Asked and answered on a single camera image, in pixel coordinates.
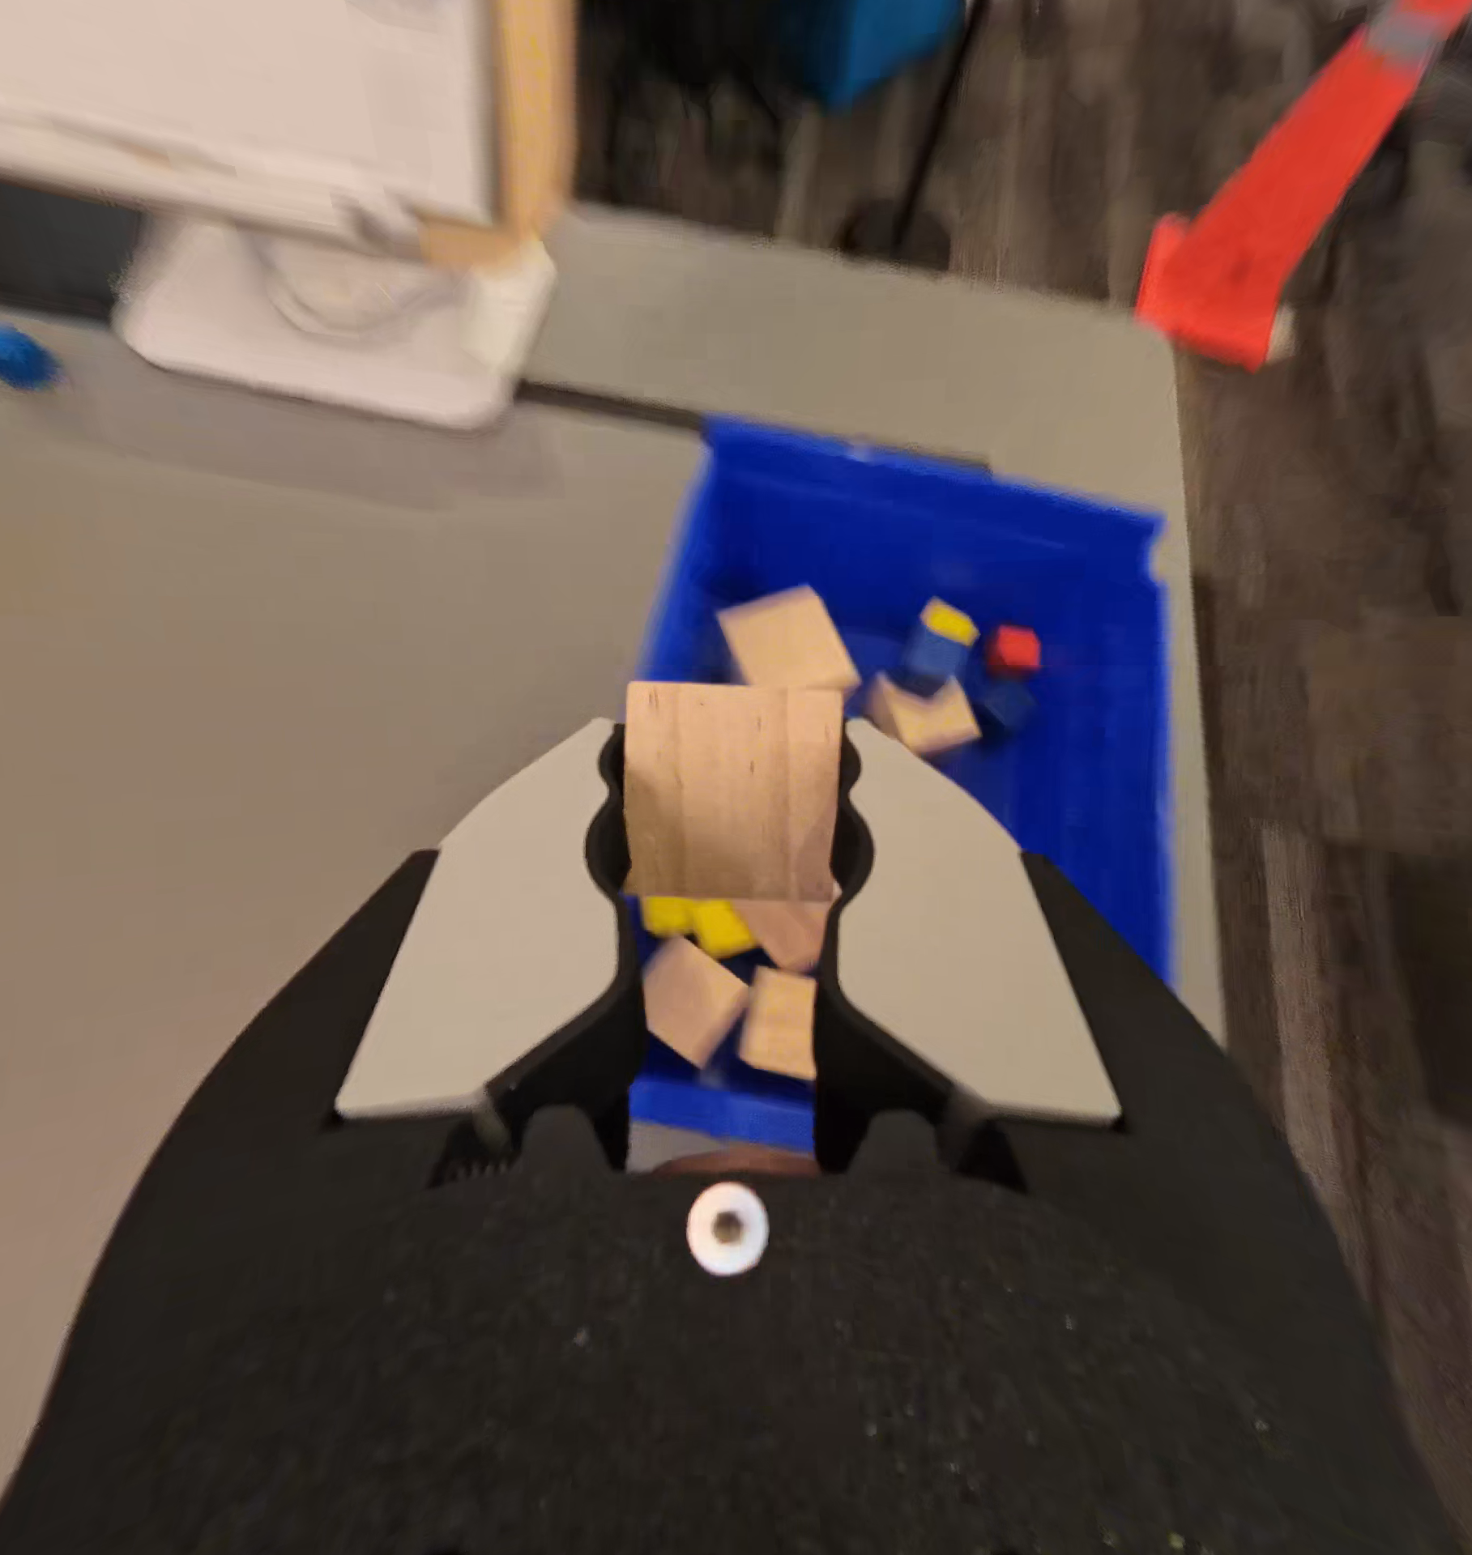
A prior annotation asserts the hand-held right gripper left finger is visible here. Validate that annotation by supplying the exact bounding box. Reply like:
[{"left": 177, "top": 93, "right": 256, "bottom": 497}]
[{"left": 336, "top": 719, "right": 649, "bottom": 1173}]

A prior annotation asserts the large plain wooden cube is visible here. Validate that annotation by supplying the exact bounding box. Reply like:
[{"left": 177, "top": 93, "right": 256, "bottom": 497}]
[{"left": 624, "top": 682, "right": 847, "bottom": 907}]

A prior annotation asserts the orange traffic cone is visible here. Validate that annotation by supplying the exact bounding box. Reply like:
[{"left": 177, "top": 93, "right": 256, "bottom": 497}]
[{"left": 1132, "top": 0, "right": 1472, "bottom": 374}]

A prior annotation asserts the pile of mixed wooden cubes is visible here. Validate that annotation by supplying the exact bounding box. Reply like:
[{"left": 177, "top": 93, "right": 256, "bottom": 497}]
[{"left": 638, "top": 586, "right": 1044, "bottom": 1083}]

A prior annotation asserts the blue plastic box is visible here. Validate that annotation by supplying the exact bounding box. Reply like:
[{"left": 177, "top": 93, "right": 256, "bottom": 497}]
[{"left": 628, "top": 417, "right": 1175, "bottom": 1156}]

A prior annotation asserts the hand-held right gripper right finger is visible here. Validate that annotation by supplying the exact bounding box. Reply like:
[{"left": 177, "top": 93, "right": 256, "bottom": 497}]
[{"left": 813, "top": 721, "right": 1123, "bottom": 1173}]

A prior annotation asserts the black tripod stand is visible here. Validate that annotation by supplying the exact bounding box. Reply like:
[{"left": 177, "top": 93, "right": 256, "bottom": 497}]
[{"left": 834, "top": 0, "right": 993, "bottom": 265}]

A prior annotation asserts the wooden board with instruction poster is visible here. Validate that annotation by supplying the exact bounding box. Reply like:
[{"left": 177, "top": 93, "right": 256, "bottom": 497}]
[{"left": 0, "top": 0, "right": 579, "bottom": 278}]

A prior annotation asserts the small blue cube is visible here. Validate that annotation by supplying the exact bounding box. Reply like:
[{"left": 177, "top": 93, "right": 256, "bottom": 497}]
[{"left": 0, "top": 323, "right": 66, "bottom": 395}]

